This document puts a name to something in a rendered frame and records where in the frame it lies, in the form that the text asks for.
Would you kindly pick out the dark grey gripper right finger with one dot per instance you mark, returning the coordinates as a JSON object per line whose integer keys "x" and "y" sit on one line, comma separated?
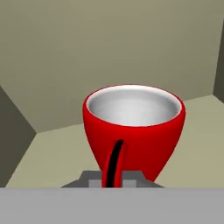
{"x": 132, "y": 180}

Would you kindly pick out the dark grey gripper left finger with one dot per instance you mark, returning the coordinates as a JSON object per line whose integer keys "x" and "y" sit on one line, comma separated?
{"x": 87, "y": 180}

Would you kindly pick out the red cup with white inside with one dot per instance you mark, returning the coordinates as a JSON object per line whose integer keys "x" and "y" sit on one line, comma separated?
{"x": 143, "y": 143}

